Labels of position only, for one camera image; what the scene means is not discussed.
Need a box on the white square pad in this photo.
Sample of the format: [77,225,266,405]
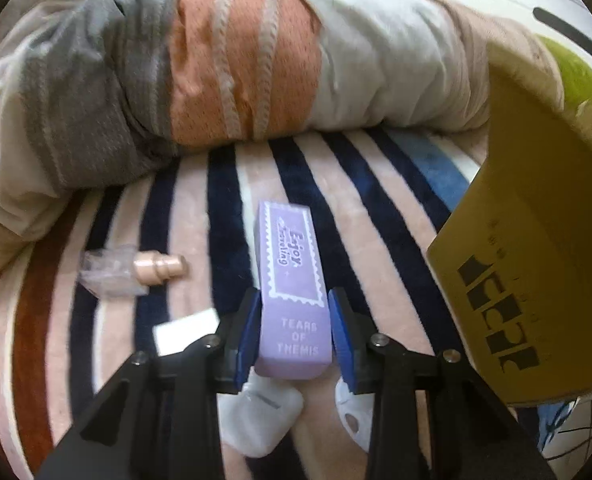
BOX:
[153,309,221,356]

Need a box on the white printed bag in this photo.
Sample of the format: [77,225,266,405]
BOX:
[536,390,592,476]

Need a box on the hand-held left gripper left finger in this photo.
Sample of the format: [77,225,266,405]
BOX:
[35,287,263,480]

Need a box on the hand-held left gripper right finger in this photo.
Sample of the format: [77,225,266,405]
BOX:
[328,288,559,480]

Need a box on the white earbuds case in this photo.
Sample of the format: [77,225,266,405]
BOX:
[220,374,304,458]

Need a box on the white plastic clip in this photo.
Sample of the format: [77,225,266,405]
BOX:
[334,377,375,456]

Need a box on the green ball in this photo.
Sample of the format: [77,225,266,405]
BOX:
[536,35,592,118]

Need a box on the purple rectangular box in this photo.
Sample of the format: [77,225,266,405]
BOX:
[254,200,333,380]

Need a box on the striped plush blanket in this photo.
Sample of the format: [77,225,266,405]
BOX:
[0,127,541,480]

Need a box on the yellow cardboard box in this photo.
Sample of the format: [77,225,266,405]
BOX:
[426,40,592,408]

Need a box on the clear bottle with beige pump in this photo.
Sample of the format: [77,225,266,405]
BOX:
[79,245,189,297]

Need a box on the patchwork rolled quilt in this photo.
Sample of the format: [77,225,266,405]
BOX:
[0,0,564,281]

